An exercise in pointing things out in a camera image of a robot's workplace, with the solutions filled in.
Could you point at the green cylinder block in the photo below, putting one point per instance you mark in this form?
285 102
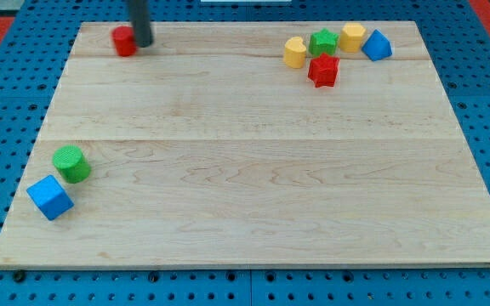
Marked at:
71 164

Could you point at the yellow hexagon block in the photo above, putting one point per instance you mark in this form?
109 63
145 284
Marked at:
351 37

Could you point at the blue cube block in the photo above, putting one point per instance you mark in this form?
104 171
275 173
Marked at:
50 197

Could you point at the yellow heart block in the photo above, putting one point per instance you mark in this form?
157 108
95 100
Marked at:
294 52

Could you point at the red star block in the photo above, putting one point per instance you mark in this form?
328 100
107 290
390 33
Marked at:
323 70

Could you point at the blue triangle block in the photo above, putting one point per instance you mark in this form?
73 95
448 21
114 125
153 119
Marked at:
377 46

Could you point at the light wooden board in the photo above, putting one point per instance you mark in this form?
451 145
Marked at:
207 152

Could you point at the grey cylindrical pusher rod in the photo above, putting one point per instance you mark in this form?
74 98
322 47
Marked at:
139 17

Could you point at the green star block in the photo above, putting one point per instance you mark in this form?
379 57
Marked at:
323 42

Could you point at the red cylinder block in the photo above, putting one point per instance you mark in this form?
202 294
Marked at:
123 40

